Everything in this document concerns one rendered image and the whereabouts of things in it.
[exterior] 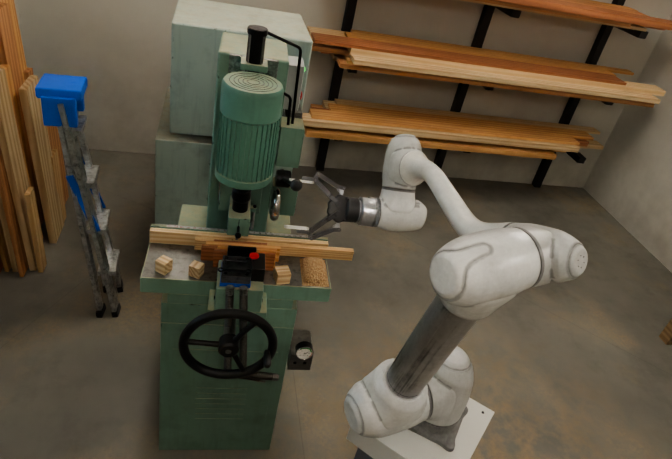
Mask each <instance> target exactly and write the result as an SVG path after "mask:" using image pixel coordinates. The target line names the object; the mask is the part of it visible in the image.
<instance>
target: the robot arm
mask: <svg viewBox="0 0 672 459"><path fill-rule="evenodd" d="M318 178H321V179H322V180H324V181H325V182H327V183H328V184H330V185H331V186H333V187H334V188H336V189H337V191H338V192H339V195H337V196H335V197H334V196H333V195H332V194H331V193H330V192H329V191H328V190H327V189H326V187H325V186H324V185H323V184H322V183H321V182H320V181H319V180H318ZM299 180H300V179H299ZM300 181H301V182H302V183H310V184H314V183H315V184H316V185H317V186H318V187H319V188H320V189H321V190H322V191H323V192H324V194H325V195H326V196H327V197H328V198H329V199H330V200H329V201H328V204H327V205H328V208H327V214H328V215H327V216H326V217H325V218H323V219H322V220H321V221H319V222H318V223H316V224H315V225H313V226H312V227H311V228H308V227H304V226H293V225H284V227H285V228H288V229H296V232H297V233H302V234H307V235H308V239H309V240H311V241H312V240H314V239H317V238H319V237H322V236H324V235H327V234H329V233H332V232H340V231H341V229H340V222H353V223H355V222H356V223H357V224H358V225H360V226H371V227H378V228H381V229H383V230H388V231H398V232H404V231H415V230H419V229H421V228H422V227H423V225H424V223H425V221H426V218H427V208H426V207H425V205H424V204H423V203H421V202H420V201H419V200H415V189H416V186H417V185H419V184H421V183H422V182H423V181H425V182H426V183H427V184H428V186H429V187H430V189H431V191H432V193H433V194H434V196H435V198H436V200H437V201H438V203H439V205H440V207H441V208H442V210H443V212H444V214H445V215H446V217H447V219H448V221H449V222H450V224H451V226H452V227H453V228H454V230H455V231H456V233H457V234H458V235H459V236H460V237H458V238H455V239H453V240H452V241H450V242H448V243H447V244H445V245H444V246H443V247H442V248H440V249H439V250H438V251H437V252H436V253H435V255H434V256H433V258H432V260H431V263H430V268H429V275H430V281H431V284H432V287H433V289H434V291H435V292H436V294H437V295H436V296H435V298H434V299H433V301H432V302H431V304H430V306H429V307H428V309H427V310H426V312H425V313H424V315H423V316H422V318H421V319H420V321H419V323H418V324H417V326H416V327H415V329H414V330H413V332H412V333H411V335H410V336H409V338H408V339H407V341H406V343H405V344H404V346H403V347H402V349H401V350H400V352H399V353H398V355H397V356H396V358H392V359H388V360H385V361H383V362H382V363H381V364H380V365H378V366H377V367H376V368H375V369H374V370H373V371H372V372H370V373H369V374H368V375H367V376H365V377H364V378H363V380H361V381H358V382H356V383H355V384H354V385H353V386H352V388H351V389H350V390H349V392H348V393H347V395H346V398H345V401H344V411H345V415H346V418H347V421H348V423H349V425H350V427H351V428H352V430H353V431H354V432H356V433H358V434H359V435H361V436H364V437H369V438H383V437H386V436H390V435H393V434H396V433H399V432H402V431H404V430H407V429H408V430H410V431H412V432H414V433H416V434H418V435H420V436H422V437H424V438H426V439H428V440H430V441H432V442H434V443H436V444H438V445H440V446H441V447H442V448H443V449H445V450H446V451H447V452H452V451H454V448H455V439H456V436H457V433H458V431H459V428H460V425H461V422H462V420H463V418H464V417H465V416H466V415H467V413H468V408H467V406H466V405H467V403H468V400H469V397H470V394H471V391H472V387H473V382H474V372H473V366H472V363H471V362H470V359H469V357H468V355H467V354H466V353H465V351H464V350H462V349H461V348H460V347H458V346H457V345H458V344H459V343H460V341H461V340H462V339H463V338H464V336H465V335H466V334H467V333H468V331H469V330H470V329H471V327H472V326H473V325H474V324H475V322H476V321H477V320H478V319H483V318H485V317H487V316H489V315H490V314H491V313H493V312H494V311H495V310H497V309H498V308H499V307H501V306H502V305H503V304H505V303H506V302H508V301H509V300H511V299H512V298H514V297H515V296H516V294H518V293H520V292H521V291H523V290H526V289H529V288H533V287H537V286H541V285H544V284H548V283H550V282H551V281H555V282H566V281H570V280H574V279H576V278H577V277H579V276H580V275H581V274H582V273H583V272H584V270H585V269H586V266H587V262H588V254H587V251H586V249H585V248H584V246H583V244H582V243H581V242H579V241H578V240H577V239H576V238H574V237H573V236H571V235H570V234H568V233H566V232H564V231H562V230H559V229H555V228H551V227H547V226H543V225H538V224H532V223H516V222H506V223H486V222H482V221H480V220H478V219H477V218H476V217H475V216H474V215H473V214H472V212H471V211H470V210H469V208H468V207H467V206H466V204H465V203H464V201H463V200H462V198H461V197H460V195H459V194H458V192H457V191H456V190H455V188H454V187H453V185H452V184H451V182H450V181H449V179H448V178H447V176H446V175H445V174H444V172H443V171H442V170H441V169H440V168H439V167H438V166H437V165H436V164H434V163H433V162H431V161H429V160H428V159H427V157H426V156H425V154H424V153H422V147H421V144H420V142H419V140H418V138H416V137H415V136H414V135H411V134H398V135H396V136H395V137H394V138H392V139H391V141H390V143H389V145H388V147H387V150H386V153H385V158H384V164H383V173H382V190H381V193H380V196H379V198H377V197H359V199H358V198H354V197H345V196H343V193H344V190H345V189H346V187H345V186H341V185H338V184H337V183H335V182H334V181H332V180H331V179H329V178H328V177H326V176H325V175H323V174H322V173H320V172H316V173H315V175H314V177H307V176H302V180H300ZM332 219H333V220H334V221H335V222H336V224H335V225H333V227H330V228H327V229H325V230H322V231H320V232H317V233H315V234H312V233H313V232H314V231H316V230H317V229H319V228H320V227H322V226H323V225H324V224H326V223H327V222H329V221H331V220H332Z"/></svg>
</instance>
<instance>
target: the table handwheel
mask: <svg viewBox="0 0 672 459"><path fill-rule="evenodd" d="M229 318H230V319H233V325H232V326H231V327H225V319H229ZM218 319H224V333H223V335H222V336H221V337H220V338H219V341H207V340H196V339H189V338H190V336H191V334H192V333H193V332H194V331H195V330H196V329H197V328H198V327H200V326H201V325H203V324H205V323H208V322H210V321H214V320H218ZM236 319H240V320H244V321H248V322H250V324H249V325H248V326H247V327H245V328H244V329H243V330H242V331H241V332H239V333H238V334H237V335H235V333H236ZM255 326H258V327H259V328H260V329H262V330H263V332H264V333H265V334H266V336H267V338H268V349H267V350H269V351H270V355H271V360H272V359H273V357H274V356H275V353H276V351H277V346H278V340H277V335H276V333H275V331H274V329H273V327H272V326H271V325H270V324H269V323H268V322H267V321H266V320H265V319H264V318H262V317H261V316H259V315H257V314H255V313H252V312H249V311H246V310H241V309H231V308H227V309H217V310H213V311H209V312H206V313H204V314H201V315H199V316H198V317H196V318H194V319H193V320H192V321H190V322H189V323H188V324H187V325H186V326H185V328H184V329H183V331H182V332H181V335H180V337H179V343H178V347H179V352H180V355H181V357H182V359H183V360H184V362H185V363H186V364H187V365H188V366H189V367H190V368H191V369H193V370H194V371H196V372H198V373H200V374H202V375H205V376H208V377H212V378H217V379H236V378H242V377H246V376H249V375H252V374H254V373H256V372H258V371H260V370H261V369H263V368H264V366H263V357H262V358H261V359H260V360H258V361H257V362H255V363H254V364H252V365H249V366H247V367H244V365H243V364H242V362H241V360H240V359H239V357H238V355H237V353H238V352H239V340H240V339H241V338H242V337H243V336H244V335H246V334H247V333H248V332H249V331H250V330H251V329H253V328H254V327H255ZM188 345H200V346H210V347H218V352H219V354H220V355H222V356H224V357H232V358H233V359H234V361H235V362H236V364H237V366H238V368H239V369H233V370H222V369H215V368H211V367H208V366H206V365H204V364H202V363H200V362H199V361H197V360H196V359H195V358H194V357H193V356H192V354H191V353H190V351H189V347H188Z"/></svg>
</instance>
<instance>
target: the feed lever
mask: <svg viewBox="0 0 672 459"><path fill-rule="evenodd" d="M289 178H291V171H287V170H284V169H280V170H277V171H276V176H275V186H276V187H283V188H289V187H290V188H291V189H292V190H293V191H300V190H301V189H302V186H303V184H302V182H301V181H300V180H299V179H294V180H292V181H289Z"/></svg>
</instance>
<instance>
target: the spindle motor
mask: <svg viewBox="0 0 672 459"><path fill-rule="evenodd" d="M283 96H284V88H283V86H282V84H281V82H280V81H278V80H277V79H275V78H273V77H271V76H268V75H265V74H261V73H256V72H247V71H240V72H232V73H229V74H227V75H226V76H225V77H224V78H223V80H222V82H221V95H220V109H219V123H218V136H217V150H216V163H215V176H216V178H217V179H218V181H220V182H221V183H222V184H224V185H226V186H228V187H231V188H235V189H240V190H256V189H261V188H263V187H266V186H267V185H268V184H270V182H271V180H272V174H273V165H274V158H275V151H276V144H277V137H278V130H279V123H280V117H281V110H282V103H283Z"/></svg>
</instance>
